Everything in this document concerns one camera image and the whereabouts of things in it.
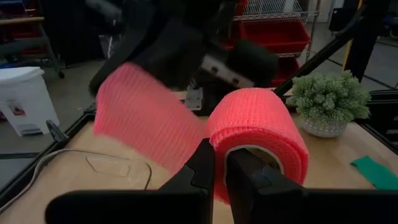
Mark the pink elastic bandage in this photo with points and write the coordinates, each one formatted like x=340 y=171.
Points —
x=258 y=115

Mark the red storage bins on shelf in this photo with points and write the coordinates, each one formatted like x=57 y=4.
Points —
x=276 y=7

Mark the artificial green potted plant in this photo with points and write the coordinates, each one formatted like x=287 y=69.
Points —
x=326 y=96

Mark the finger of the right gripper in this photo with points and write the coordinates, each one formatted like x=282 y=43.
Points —
x=174 y=53
x=121 y=53

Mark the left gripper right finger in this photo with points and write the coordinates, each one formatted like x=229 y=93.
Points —
x=280 y=205

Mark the clear plastic tray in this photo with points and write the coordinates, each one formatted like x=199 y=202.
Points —
x=109 y=166

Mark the large red storage bin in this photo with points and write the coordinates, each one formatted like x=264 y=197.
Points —
x=273 y=35

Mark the white pedal bin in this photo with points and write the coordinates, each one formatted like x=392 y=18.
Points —
x=25 y=99

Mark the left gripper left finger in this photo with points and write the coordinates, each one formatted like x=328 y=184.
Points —
x=174 y=205

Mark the cart with wooden shelf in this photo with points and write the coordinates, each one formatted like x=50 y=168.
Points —
x=21 y=20

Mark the green elastic bandage strip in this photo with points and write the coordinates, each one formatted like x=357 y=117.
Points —
x=376 y=172

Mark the small red storage bin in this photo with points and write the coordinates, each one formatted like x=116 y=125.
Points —
x=287 y=71

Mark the grey metal bracket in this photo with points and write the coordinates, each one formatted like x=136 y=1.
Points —
x=194 y=99

